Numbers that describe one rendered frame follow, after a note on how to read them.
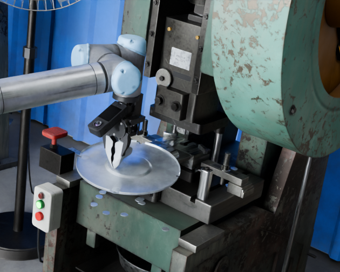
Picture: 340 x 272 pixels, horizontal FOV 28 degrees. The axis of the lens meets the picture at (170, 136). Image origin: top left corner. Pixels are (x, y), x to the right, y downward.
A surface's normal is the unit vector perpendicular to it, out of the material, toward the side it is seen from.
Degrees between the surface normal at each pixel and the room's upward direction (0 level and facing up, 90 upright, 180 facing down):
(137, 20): 90
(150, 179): 7
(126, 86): 90
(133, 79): 90
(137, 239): 90
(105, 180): 7
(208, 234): 0
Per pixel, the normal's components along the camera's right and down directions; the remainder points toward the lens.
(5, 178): 0.14, -0.92
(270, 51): -0.62, 0.41
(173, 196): -0.61, 0.20
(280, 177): -0.55, -0.07
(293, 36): 0.78, 0.32
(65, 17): 0.26, 0.38
